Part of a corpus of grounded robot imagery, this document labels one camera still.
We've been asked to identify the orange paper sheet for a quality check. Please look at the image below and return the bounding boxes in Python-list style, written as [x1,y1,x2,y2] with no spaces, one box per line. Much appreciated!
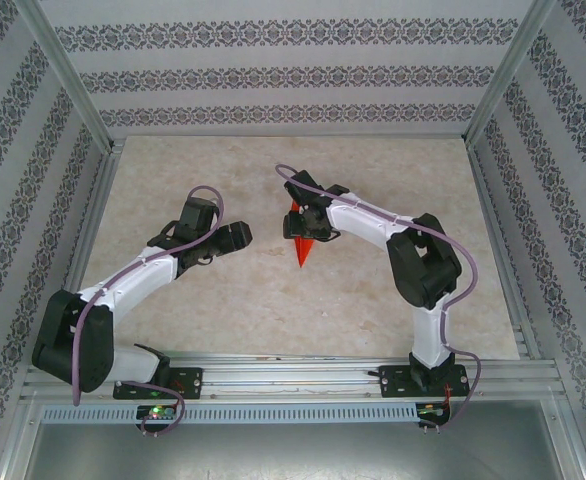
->
[288,199,317,270]

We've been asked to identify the grey metal sheet panel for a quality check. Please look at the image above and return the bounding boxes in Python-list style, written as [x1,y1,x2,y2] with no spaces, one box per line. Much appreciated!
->
[22,422,574,480]

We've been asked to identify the left controller board with LEDs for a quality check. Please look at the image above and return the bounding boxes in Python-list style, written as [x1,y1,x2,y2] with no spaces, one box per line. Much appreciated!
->
[135,404,177,421]

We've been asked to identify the aluminium side rail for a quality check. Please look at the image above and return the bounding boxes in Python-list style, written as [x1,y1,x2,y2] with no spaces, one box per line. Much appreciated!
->
[40,142,124,364]
[465,139,542,361]

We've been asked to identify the aluminium mounting rail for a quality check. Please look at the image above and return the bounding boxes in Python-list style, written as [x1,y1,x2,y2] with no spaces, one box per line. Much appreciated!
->
[20,352,559,401]

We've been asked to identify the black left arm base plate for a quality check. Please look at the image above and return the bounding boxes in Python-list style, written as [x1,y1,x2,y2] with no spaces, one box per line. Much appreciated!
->
[112,367,204,401]

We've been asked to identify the grey slotted cable duct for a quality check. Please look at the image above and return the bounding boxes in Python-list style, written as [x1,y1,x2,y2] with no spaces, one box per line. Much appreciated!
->
[40,403,419,424]

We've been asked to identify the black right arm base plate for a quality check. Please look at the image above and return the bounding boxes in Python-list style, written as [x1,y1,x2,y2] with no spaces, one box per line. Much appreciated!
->
[380,363,472,400]

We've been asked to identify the aluminium frame post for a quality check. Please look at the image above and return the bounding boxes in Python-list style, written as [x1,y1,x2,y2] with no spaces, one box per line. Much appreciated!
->
[465,0,557,146]
[12,0,114,151]

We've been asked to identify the aluminium frame bar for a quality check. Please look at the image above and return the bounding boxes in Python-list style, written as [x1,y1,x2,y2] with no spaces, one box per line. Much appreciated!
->
[0,394,44,480]
[542,397,586,480]

